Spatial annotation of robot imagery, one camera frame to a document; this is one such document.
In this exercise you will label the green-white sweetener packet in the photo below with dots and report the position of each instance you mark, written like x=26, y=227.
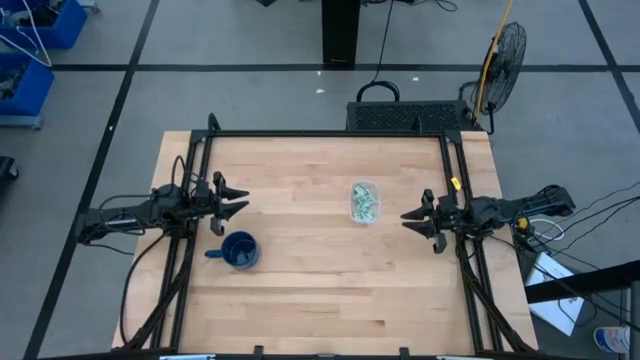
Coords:
x=362, y=215
x=367, y=201
x=359, y=190

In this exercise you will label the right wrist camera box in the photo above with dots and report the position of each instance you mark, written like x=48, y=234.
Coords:
x=448, y=203

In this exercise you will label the black beam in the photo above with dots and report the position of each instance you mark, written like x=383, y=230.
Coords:
x=600, y=280

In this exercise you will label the blue ceramic mug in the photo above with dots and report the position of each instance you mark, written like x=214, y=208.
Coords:
x=229, y=246

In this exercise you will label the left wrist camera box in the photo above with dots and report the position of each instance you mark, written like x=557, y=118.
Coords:
x=202, y=189

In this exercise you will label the black floor stand column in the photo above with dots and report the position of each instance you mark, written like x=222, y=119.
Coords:
x=340, y=32

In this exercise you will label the right arm's gripper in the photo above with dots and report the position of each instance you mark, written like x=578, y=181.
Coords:
x=440, y=222

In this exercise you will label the clear plastic container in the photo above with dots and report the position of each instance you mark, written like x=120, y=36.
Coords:
x=377, y=189

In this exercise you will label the white paper booklet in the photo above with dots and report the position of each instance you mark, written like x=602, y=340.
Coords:
x=550, y=280

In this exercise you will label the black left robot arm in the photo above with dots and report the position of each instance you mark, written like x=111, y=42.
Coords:
x=125, y=215

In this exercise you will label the yellow tag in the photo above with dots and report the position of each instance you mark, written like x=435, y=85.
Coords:
x=455, y=183

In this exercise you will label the black floor fan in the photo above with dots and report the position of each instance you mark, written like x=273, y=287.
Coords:
x=505, y=65

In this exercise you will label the blue storage bin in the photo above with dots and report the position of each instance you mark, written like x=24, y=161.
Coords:
x=55, y=30
x=30, y=95

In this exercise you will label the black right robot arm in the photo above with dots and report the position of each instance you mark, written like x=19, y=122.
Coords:
x=525, y=205

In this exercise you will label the left arm's gripper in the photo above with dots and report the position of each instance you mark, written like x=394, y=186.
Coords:
x=217, y=210

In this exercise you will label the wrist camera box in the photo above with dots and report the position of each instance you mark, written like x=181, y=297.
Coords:
x=448, y=203
x=202, y=189

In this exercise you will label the black aluminium table frame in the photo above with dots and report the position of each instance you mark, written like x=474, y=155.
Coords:
x=325, y=134

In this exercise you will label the white plastic bottle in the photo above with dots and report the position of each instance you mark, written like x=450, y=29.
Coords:
x=612, y=339

